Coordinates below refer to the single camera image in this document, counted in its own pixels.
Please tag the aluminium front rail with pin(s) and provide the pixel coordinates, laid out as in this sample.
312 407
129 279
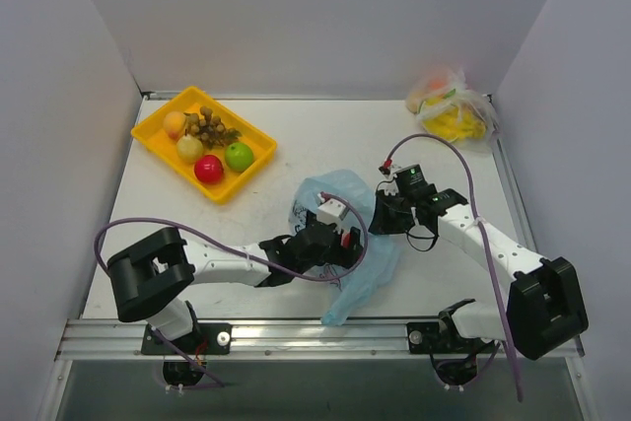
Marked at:
252 340

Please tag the clear bag of yellow fruit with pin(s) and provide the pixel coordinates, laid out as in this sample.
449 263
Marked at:
445 106

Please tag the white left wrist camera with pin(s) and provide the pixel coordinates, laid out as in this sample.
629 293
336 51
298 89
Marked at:
330 210

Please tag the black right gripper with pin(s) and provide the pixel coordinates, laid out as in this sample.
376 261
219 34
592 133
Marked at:
385 214

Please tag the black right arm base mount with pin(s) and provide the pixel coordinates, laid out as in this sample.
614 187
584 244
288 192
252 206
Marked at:
438 336

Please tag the green apple fruit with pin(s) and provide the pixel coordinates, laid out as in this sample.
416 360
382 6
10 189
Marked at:
239 157

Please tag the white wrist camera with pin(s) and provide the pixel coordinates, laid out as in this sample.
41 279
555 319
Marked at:
388 185
330 210

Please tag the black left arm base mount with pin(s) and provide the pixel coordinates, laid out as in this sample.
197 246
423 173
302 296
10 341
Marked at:
207 339

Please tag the yellow plastic tray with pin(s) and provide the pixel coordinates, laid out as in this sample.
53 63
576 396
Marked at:
149 132

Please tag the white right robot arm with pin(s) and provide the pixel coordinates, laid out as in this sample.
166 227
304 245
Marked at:
544 306

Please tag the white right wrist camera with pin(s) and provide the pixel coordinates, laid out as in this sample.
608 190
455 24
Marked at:
388 185

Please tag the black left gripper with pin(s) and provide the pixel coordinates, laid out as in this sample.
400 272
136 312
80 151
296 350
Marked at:
342 247

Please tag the red round fruit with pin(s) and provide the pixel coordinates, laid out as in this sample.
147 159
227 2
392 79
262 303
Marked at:
209 169

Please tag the yellow lemon fruit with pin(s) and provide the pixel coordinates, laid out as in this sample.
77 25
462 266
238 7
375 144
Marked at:
189 149

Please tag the orange peach fruit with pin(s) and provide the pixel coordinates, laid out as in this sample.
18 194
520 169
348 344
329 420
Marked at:
174 124

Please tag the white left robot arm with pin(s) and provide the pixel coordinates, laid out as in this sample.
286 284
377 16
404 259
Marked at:
148 276

